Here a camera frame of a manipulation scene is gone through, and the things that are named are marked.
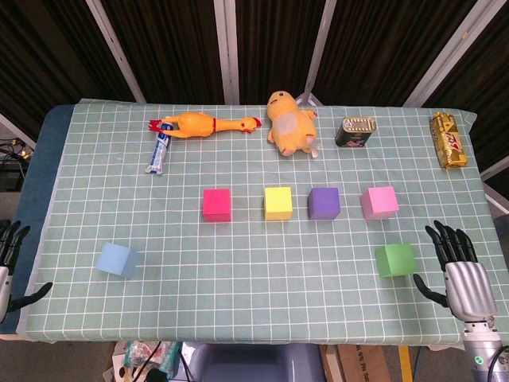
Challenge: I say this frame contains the colourful snack bag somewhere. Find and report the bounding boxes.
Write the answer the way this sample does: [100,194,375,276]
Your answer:
[111,340,182,382]

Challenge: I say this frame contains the dark green meat can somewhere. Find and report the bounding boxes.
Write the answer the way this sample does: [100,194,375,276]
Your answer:
[334,116,378,149]

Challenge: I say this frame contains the orange rubber chicken toy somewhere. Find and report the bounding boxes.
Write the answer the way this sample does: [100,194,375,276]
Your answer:
[149,112,262,140]

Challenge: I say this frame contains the white metal frame post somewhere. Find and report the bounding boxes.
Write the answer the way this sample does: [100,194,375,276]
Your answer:
[296,0,337,107]
[480,155,509,180]
[0,112,37,149]
[85,0,146,103]
[483,181,509,218]
[403,0,496,107]
[213,0,241,105]

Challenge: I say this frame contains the brown cardboard box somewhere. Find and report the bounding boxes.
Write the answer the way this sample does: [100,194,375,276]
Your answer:
[320,344,393,382]

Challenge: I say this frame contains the yellow plush toy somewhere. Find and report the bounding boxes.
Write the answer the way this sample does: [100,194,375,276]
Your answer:
[266,90,319,159]

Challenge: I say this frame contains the light blue foam cube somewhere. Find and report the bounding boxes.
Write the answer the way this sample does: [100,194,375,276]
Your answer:
[95,243,139,279]

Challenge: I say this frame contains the gold snack package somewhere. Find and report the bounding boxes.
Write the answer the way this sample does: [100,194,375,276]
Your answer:
[429,111,468,170]

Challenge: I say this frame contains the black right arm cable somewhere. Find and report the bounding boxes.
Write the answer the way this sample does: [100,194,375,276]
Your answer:
[491,345,509,382]

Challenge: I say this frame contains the green checkered tablecloth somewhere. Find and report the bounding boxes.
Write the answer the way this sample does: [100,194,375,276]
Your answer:
[17,98,509,351]

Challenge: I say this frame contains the black electronics box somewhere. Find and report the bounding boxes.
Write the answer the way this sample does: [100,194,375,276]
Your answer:
[0,161,29,192]

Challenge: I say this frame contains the blue table pad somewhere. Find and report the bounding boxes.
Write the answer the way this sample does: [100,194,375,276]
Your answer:
[0,103,76,337]

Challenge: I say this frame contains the magenta red foam cube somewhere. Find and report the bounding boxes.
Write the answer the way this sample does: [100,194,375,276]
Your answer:
[202,188,233,223]

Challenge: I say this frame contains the yellow foam cube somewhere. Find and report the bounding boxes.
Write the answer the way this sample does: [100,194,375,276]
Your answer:
[263,186,294,221]

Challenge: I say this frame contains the white blue toothpaste tube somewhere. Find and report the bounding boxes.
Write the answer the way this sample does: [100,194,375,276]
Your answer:
[144,122,173,176]

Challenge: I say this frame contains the green foam cube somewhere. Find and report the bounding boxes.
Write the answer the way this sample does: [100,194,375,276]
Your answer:
[375,243,418,279]

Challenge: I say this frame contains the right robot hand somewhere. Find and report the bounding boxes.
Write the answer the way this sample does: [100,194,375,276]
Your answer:
[412,220,498,322]

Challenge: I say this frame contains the grey-blue robot torso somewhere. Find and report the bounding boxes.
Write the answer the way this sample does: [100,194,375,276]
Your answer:
[186,342,325,382]

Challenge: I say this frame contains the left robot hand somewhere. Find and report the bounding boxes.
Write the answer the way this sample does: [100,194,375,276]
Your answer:
[0,220,54,324]

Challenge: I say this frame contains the pink foam cube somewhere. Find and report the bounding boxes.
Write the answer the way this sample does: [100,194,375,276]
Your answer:
[359,185,400,221]

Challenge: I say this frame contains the purple foam cube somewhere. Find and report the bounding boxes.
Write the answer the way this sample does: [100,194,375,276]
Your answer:
[307,187,341,221]

